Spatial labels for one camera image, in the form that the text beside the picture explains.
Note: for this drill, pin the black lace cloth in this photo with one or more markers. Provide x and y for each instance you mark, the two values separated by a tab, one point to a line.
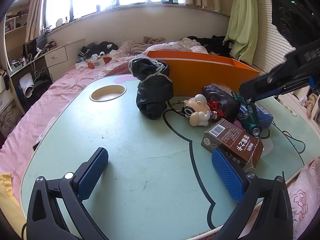
155	90

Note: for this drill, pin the blue tin case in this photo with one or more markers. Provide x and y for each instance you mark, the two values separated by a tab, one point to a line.
265	116

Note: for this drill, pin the light green hanging cloth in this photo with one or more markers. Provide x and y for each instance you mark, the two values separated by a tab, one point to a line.
242	25

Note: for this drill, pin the white fluffy pompom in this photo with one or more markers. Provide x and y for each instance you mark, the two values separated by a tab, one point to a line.
220	86

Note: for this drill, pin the window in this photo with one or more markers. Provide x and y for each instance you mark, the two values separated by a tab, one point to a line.
87	2

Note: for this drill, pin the beige fuzzy blanket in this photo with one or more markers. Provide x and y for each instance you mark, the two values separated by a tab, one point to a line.
135	46

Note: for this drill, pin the rose print pink blanket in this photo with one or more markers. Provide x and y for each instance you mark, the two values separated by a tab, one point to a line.
307	192

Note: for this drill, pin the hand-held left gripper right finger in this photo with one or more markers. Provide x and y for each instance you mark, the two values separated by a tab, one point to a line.
227	177

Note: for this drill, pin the wall bookshelf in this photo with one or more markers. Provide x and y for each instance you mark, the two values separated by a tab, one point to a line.
15	25

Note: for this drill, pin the red white tissue box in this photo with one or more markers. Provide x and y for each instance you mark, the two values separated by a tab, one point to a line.
100	62

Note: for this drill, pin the dusty red pillow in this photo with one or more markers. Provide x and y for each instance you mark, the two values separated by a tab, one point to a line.
117	70

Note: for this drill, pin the dark monitor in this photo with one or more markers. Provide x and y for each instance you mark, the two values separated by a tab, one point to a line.
31	48

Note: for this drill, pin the orange cardboard box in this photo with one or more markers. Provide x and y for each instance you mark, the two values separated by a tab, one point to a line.
200	75

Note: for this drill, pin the yellow cloth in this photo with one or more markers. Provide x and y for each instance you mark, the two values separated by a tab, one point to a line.
7	192

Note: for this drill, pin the mint green desktop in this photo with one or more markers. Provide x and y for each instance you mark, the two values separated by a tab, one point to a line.
137	155

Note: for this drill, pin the dark purple pouch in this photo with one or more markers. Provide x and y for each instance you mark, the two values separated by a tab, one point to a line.
222	102

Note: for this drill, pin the black white printed clothes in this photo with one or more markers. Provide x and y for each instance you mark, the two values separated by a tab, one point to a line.
100	47

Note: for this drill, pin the black clothes pile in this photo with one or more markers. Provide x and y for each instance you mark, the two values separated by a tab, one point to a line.
215	45

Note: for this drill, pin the pink floral quilt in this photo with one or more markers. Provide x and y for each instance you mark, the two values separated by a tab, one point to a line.
175	46

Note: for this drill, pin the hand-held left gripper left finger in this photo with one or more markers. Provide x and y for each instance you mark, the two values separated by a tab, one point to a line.
92	172

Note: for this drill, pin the brown card box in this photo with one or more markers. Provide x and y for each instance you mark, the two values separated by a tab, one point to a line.
232	142

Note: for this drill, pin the white paper roll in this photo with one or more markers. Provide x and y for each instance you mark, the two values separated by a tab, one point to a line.
26	86

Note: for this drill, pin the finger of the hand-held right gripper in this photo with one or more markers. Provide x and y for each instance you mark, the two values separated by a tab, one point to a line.
277	93
265	82

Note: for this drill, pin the white slatted panel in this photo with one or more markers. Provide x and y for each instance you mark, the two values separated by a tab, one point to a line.
270	42

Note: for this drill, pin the beige clothing pile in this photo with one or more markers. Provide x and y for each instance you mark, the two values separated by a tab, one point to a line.
312	105

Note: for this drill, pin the green toy car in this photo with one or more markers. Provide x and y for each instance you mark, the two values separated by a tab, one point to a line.
250	120

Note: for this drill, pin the white nightstand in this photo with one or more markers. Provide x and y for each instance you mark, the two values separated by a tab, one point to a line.
57	57

